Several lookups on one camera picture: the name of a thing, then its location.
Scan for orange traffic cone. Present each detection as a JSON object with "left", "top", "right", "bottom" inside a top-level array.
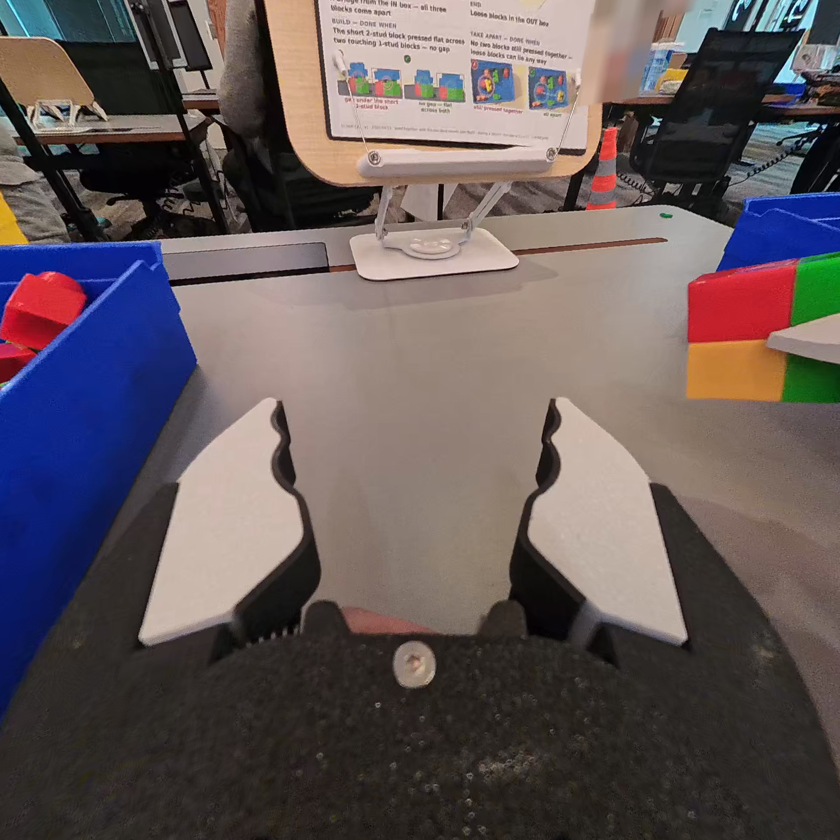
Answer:
[{"left": 586, "top": 126, "right": 622, "bottom": 211}]

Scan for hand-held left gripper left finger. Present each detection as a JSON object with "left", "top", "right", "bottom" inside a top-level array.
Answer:
[{"left": 138, "top": 398, "right": 322, "bottom": 651}]

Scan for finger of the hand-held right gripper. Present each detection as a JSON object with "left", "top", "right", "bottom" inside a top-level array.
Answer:
[{"left": 766, "top": 313, "right": 840, "bottom": 366}]

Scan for red single-stud block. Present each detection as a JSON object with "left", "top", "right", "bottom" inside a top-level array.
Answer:
[{"left": 687, "top": 259, "right": 799, "bottom": 345}]

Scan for clear water bottles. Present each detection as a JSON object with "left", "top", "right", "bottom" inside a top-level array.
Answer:
[{"left": 640, "top": 42, "right": 690, "bottom": 94}]

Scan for black office chair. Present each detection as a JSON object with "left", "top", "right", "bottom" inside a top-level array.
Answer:
[{"left": 630, "top": 28, "right": 807, "bottom": 221}]

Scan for green two-stud block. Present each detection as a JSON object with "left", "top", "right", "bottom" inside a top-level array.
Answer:
[{"left": 781, "top": 252, "right": 840, "bottom": 403}]

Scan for pile of mixed blocks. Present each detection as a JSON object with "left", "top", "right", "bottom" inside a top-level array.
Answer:
[{"left": 0, "top": 271, "right": 89, "bottom": 389}]

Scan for distant wooden display stand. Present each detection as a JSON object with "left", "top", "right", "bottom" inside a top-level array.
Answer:
[{"left": 0, "top": 36, "right": 109, "bottom": 130}]

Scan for yellow single-stud block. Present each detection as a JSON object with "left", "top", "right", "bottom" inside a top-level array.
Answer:
[{"left": 686, "top": 338, "right": 787, "bottom": 403}]

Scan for blue plastic bin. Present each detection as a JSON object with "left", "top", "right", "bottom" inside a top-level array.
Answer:
[
  {"left": 0, "top": 241, "right": 198, "bottom": 716},
  {"left": 717, "top": 192, "right": 840, "bottom": 273}
]

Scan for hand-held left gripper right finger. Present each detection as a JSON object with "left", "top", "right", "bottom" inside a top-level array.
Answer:
[{"left": 508, "top": 397, "right": 689, "bottom": 651}]

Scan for white sheet holder ledge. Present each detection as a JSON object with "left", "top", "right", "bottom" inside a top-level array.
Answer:
[{"left": 356, "top": 147, "right": 559, "bottom": 179}]

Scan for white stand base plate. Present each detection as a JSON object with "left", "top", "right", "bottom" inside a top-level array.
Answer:
[{"left": 349, "top": 226, "right": 520, "bottom": 283}]

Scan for printed instruction sheet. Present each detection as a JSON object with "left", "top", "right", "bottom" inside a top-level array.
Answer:
[{"left": 315, "top": 0, "right": 598, "bottom": 157}]

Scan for flat table hatch cover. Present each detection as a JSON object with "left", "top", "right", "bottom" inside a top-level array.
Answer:
[{"left": 161, "top": 241, "right": 329, "bottom": 287}]

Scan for yellow plastic bin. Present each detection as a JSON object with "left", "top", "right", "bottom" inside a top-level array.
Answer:
[{"left": 0, "top": 192, "right": 28, "bottom": 245}]

